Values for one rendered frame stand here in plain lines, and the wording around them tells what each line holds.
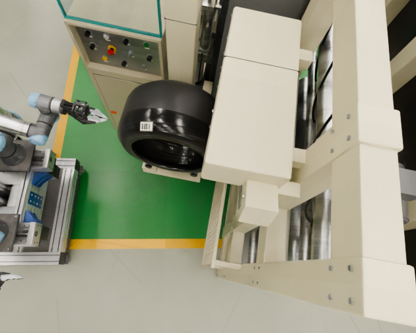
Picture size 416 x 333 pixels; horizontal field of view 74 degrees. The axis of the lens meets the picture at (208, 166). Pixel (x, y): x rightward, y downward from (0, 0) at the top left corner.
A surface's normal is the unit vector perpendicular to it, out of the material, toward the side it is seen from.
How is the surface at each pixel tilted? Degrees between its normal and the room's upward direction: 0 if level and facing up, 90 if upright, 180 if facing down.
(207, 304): 0
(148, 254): 0
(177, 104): 5
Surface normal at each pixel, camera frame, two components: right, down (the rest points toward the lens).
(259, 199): 0.15, -0.61
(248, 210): -0.13, 0.77
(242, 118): 0.10, -0.34
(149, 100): -0.30, -0.40
